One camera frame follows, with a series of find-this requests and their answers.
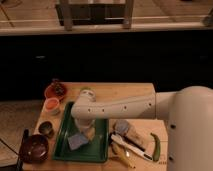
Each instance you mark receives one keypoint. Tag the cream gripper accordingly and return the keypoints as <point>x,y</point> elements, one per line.
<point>86,126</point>

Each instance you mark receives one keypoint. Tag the blue sponge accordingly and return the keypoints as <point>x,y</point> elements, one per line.
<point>77,140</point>

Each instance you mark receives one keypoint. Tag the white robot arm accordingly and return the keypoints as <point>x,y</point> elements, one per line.
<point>189,113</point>

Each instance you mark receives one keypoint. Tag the green plastic tray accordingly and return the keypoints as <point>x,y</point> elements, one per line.
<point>94,151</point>

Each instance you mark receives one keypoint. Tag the grey scrub brush block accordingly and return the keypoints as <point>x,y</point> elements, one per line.
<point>127,130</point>

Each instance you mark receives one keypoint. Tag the small green cup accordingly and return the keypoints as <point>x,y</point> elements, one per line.
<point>83,89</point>

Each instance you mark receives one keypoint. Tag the small dark metal cup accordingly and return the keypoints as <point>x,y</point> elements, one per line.
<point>46,129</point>

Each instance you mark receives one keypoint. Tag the white cup orange contents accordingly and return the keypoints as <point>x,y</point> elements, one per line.
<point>52,106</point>

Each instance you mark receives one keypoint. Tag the yellow banana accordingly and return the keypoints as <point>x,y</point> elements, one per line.
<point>120,154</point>

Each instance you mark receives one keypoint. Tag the red bowl with pinecone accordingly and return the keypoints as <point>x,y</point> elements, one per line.
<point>55,89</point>

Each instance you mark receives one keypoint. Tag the dark red bowl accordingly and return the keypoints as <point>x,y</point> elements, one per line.
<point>35,149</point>

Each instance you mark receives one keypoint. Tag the green chili pepper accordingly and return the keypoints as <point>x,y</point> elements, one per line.
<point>157,148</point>

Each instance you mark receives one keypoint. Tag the black tool at table edge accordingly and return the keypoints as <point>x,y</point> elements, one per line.
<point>19,163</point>

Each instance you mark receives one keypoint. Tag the wooden frame stand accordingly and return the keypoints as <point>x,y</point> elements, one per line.
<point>94,12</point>

